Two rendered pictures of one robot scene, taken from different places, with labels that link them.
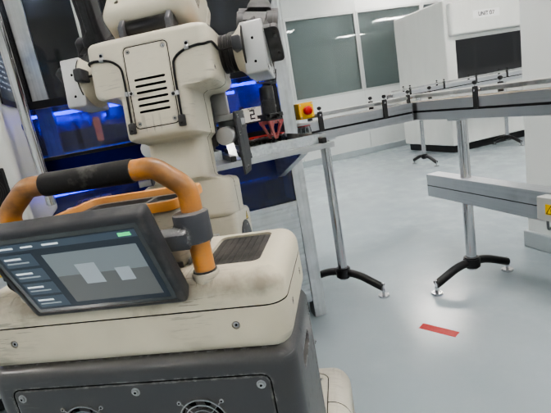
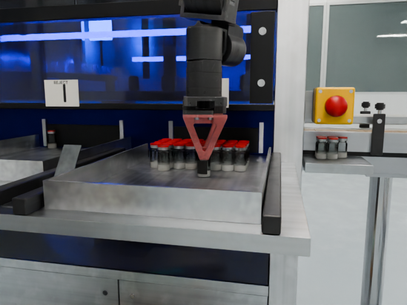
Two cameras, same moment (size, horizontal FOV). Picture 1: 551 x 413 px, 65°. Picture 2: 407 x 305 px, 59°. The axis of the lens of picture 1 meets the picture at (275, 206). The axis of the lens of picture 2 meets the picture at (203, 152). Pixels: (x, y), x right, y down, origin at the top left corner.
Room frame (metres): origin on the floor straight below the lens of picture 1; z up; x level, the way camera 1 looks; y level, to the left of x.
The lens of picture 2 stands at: (1.24, -0.31, 1.02)
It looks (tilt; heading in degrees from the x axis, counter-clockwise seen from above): 9 degrees down; 28
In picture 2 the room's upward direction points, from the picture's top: straight up
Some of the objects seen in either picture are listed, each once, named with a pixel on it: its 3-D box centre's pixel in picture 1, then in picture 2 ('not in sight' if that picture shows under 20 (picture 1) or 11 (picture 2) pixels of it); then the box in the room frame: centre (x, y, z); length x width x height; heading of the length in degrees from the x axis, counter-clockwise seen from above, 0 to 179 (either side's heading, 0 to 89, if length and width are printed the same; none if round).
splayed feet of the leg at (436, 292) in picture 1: (472, 269); not in sight; (2.03, -0.93, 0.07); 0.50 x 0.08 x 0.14; 106
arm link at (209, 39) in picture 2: (266, 93); (206, 45); (1.76, -0.04, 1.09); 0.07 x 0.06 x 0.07; 177
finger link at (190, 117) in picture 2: (272, 126); (203, 129); (1.75, -0.05, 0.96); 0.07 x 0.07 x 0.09; 31
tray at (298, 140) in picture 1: (270, 143); (184, 170); (1.72, -0.03, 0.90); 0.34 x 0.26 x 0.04; 16
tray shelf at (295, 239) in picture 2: (228, 158); (99, 176); (1.71, 0.15, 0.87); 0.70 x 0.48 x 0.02; 106
